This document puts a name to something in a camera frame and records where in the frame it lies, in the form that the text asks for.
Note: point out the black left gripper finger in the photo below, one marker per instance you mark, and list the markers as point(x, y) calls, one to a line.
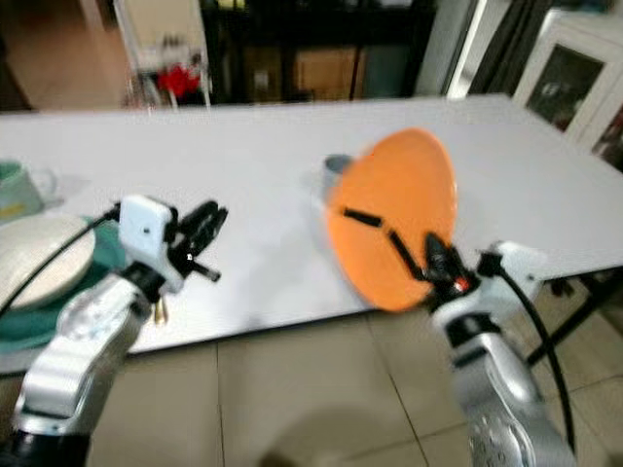
point(214, 224)
point(191, 226)

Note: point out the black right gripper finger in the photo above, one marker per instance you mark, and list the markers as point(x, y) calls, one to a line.
point(407, 253)

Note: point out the gold metal spoon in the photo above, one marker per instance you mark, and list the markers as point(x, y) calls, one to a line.
point(161, 311)

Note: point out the orange plate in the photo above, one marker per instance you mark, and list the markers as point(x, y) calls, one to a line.
point(409, 175)

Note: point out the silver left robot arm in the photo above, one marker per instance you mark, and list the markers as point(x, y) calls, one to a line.
point(78, 360)

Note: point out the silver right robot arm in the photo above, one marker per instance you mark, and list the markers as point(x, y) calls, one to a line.
point(506, 389)

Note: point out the grey cup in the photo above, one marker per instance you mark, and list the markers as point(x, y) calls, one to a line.
point(333, 173)

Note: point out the black table leg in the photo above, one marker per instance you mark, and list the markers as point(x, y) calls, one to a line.
point(584, 309)

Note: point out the red object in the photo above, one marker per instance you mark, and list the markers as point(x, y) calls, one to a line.
point(180, 80)

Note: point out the cream ceramic bowl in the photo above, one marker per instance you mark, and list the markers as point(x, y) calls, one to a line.
point(39, 258)

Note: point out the green ceramic mug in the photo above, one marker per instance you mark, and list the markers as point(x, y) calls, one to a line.
point(19, 193)

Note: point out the teal dinner plate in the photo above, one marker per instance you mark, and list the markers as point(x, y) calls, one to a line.
point(29, 326)

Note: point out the brown box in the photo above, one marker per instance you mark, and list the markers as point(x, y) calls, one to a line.
point(326, 73)

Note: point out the dark shelf unit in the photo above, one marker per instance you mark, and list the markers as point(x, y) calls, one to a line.
point(253, 29)

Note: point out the white chair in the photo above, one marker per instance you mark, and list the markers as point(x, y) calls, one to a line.
point(156, 29)

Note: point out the white cabinet with glass door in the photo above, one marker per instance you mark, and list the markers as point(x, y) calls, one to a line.
point(569, 88)

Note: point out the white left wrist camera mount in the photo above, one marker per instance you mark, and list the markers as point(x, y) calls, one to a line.
point(146, 232)

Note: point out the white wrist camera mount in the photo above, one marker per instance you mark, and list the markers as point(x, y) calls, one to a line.
point(146, 232)
point(524, 268)

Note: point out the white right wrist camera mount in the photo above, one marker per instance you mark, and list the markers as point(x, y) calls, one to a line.
point(524, 268)

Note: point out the white door frame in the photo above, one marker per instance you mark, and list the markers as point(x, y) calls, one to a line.
point(458, 44)

